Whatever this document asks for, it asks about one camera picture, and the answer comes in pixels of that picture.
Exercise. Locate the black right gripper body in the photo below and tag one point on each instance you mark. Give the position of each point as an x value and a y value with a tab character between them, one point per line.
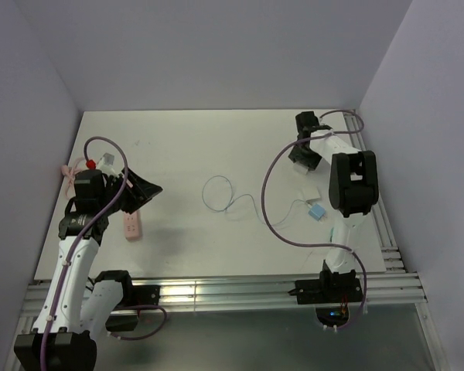
308	158

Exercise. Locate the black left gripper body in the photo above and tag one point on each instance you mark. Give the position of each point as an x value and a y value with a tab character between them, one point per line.
113	188

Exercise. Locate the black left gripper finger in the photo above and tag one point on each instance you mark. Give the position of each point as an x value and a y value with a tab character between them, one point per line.
131	201
141	189

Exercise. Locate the white charger plug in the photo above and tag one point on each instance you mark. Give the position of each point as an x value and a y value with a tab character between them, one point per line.
300	168

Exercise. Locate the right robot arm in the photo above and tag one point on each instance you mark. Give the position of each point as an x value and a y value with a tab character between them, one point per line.
352	188

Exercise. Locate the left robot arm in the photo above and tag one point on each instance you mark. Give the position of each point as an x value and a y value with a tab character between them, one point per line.
64	335

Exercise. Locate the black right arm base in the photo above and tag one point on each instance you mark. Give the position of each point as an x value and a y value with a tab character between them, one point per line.
327	290

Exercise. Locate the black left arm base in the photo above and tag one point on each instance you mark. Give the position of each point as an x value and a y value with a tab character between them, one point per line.
144	298

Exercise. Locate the blue charger plug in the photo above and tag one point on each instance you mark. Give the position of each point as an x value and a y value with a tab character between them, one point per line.
317	212

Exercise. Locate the pink power strip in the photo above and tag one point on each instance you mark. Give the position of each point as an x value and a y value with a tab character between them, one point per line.
132	226

